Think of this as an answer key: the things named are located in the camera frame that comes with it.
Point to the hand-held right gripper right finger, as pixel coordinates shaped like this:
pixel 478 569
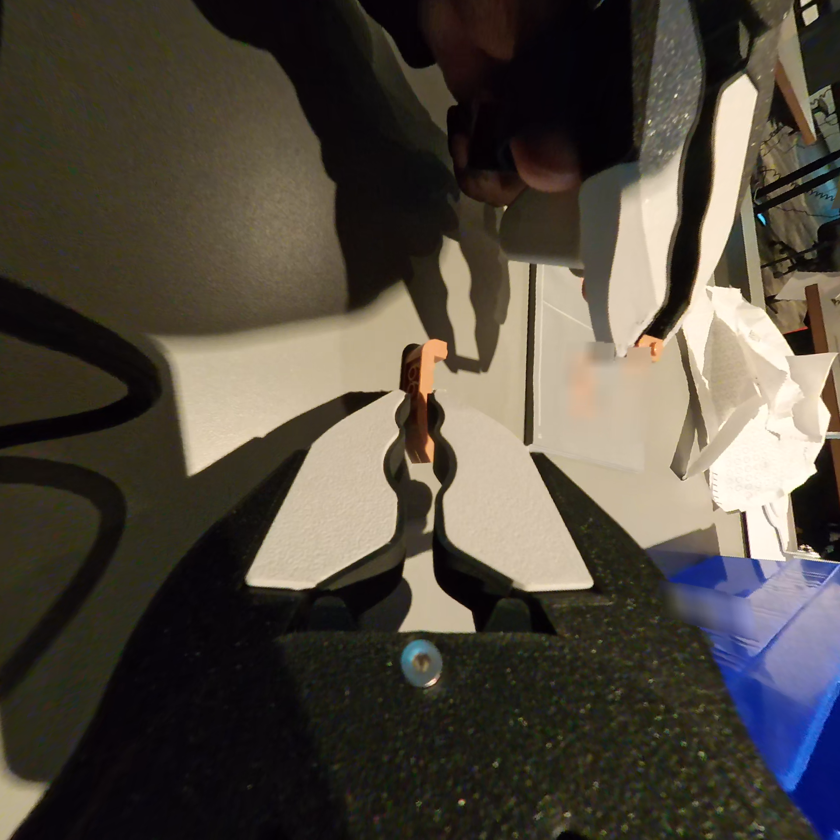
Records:
pixel 512 512

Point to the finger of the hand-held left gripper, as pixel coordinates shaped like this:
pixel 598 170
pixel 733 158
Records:
pixel 623 249
pixel 732 164

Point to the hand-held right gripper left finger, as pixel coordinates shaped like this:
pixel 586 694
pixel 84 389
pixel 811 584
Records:
pixel 328 512

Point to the orange brick assembly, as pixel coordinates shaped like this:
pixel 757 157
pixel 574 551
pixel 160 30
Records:
pixel 651 346

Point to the small orange brown brick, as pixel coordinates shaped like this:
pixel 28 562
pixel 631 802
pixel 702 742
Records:
pixel 423 380

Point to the grey desk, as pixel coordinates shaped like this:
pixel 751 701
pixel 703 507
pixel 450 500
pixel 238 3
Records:
pixel 197 164

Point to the person's left hand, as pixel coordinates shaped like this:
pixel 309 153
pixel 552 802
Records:
pixel 544 164

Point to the white instruction booklet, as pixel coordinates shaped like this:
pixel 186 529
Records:
pixel 558 295

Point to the crumpled white paper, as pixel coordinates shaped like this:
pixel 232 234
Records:
pixel 741 407

